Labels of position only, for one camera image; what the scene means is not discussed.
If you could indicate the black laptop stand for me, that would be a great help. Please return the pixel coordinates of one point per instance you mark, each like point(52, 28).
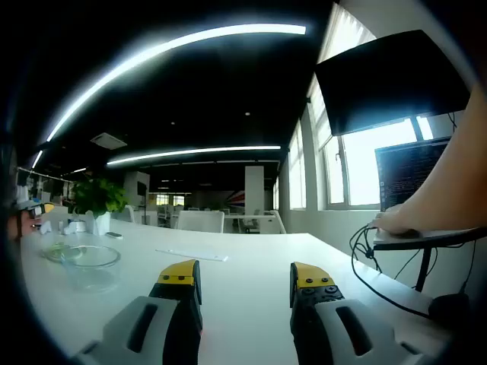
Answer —
point(424, 262)

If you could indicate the white plant pot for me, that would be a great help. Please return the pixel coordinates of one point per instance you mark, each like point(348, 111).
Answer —
point(102, 224)

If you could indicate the small dark flat device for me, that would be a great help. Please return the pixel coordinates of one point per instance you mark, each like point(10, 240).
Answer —
point(114, 235)

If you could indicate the black laptop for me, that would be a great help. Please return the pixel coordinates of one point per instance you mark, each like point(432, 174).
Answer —
point(407, 175)

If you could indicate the person's left hand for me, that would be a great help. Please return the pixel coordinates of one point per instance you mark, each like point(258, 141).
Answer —
point(16, 229)

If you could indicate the white office chair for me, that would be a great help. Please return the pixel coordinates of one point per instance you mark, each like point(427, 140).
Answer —
point(199, 221)

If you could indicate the office window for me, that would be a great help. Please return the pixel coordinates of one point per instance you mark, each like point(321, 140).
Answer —
point(365, 167)

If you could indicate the black computer mouse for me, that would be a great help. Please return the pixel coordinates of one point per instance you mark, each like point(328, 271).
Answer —
point(451, 306)

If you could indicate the green container lid with latches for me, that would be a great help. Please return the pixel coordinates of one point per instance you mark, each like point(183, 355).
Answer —
point(55, 249)

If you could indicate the green leafy plant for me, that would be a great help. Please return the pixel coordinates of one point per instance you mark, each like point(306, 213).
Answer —
point(97, 195)

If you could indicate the long ceiling light strip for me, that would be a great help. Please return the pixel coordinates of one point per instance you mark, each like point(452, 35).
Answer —
point(160, 47)

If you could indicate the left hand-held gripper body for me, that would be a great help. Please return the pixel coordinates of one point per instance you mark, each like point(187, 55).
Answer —
point(28, 204)

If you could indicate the white tabletop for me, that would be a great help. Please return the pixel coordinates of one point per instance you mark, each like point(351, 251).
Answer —
point(247, 258)

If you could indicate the black monitor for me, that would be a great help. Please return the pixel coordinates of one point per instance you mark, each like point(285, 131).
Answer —
point(388, 81)

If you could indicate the short ceiling light strip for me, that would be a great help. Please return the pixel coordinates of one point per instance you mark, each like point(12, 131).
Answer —
point(190, 153)

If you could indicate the ceiling air conditioner unit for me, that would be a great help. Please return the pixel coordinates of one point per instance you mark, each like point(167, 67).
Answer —
point(108, 140)

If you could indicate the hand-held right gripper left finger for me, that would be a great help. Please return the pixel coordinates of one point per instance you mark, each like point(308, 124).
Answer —
point(173, 315)

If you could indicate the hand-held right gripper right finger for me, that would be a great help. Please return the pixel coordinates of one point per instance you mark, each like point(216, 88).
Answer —
point(319, 327)

